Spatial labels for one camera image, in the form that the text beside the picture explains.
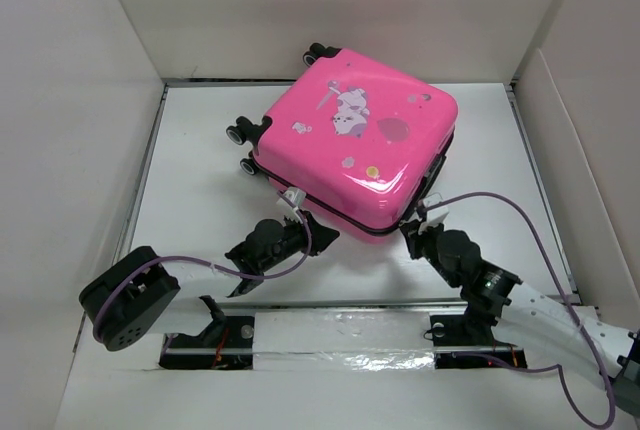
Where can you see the white side board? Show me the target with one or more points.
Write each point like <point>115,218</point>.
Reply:
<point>589,241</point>

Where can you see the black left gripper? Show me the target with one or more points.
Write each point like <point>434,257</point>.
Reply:
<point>319,235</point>

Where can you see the metal base rail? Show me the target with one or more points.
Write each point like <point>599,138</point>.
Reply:
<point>225,344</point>

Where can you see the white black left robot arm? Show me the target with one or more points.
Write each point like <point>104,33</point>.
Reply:
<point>126,301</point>

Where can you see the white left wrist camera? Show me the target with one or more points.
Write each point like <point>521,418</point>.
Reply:
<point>291,200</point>

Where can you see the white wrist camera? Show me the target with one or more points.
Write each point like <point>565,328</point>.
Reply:
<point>291,200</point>
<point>432,212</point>

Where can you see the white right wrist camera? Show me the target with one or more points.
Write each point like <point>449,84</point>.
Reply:
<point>432,212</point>

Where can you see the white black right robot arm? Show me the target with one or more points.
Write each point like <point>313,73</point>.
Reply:
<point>516,313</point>

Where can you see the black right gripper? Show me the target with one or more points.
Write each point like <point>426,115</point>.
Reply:
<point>413,237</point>

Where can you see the pink kids suitcase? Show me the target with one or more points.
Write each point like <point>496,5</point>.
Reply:
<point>363,140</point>

